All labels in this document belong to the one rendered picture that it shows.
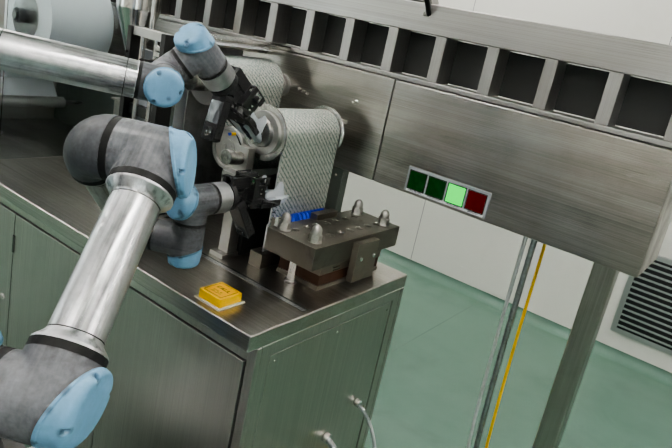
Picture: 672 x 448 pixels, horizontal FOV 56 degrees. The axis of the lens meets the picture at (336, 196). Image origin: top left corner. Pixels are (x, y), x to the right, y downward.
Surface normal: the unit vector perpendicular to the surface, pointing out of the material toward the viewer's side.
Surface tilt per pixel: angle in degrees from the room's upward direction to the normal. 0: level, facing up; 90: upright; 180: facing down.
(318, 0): 90
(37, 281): 90
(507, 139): 90
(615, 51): 90
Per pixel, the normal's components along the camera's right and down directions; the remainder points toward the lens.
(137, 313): -0.59, 0.10
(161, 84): 0.27, 0.31
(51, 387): 0.15, -0.63
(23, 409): -0.01, -0.12
